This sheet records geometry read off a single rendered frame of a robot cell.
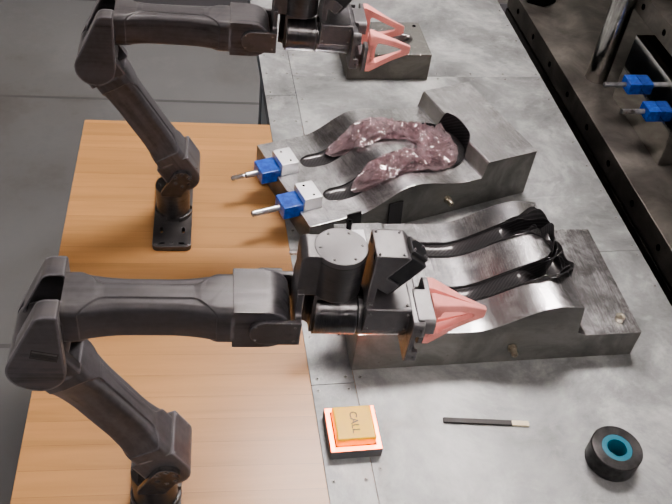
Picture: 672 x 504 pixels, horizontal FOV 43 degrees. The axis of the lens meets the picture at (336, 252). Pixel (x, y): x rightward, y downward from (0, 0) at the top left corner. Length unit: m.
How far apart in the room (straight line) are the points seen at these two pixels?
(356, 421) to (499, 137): 0.73
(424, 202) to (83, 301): 0.90
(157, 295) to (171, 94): 2.51
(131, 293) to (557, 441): 0.76
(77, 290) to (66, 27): 2.96
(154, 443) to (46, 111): 2.35
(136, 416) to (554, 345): 0.74
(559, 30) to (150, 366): 1.55
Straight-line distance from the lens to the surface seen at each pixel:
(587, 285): 1.58
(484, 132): 1.78
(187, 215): 1.63
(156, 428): 1.11
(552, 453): 1.40
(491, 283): 1.47
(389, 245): 0.89
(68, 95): 3.42
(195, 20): 1.39
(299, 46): 1.41
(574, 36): 2.48
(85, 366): 1.01
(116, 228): 1.64
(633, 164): 2.05
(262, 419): 1.35
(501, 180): 1.76
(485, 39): 2.33
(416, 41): 2.12
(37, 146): 3.18
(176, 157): 1.53
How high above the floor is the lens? 1.91
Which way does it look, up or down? 44 degrees down
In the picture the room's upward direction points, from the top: 8 degrees clockwise
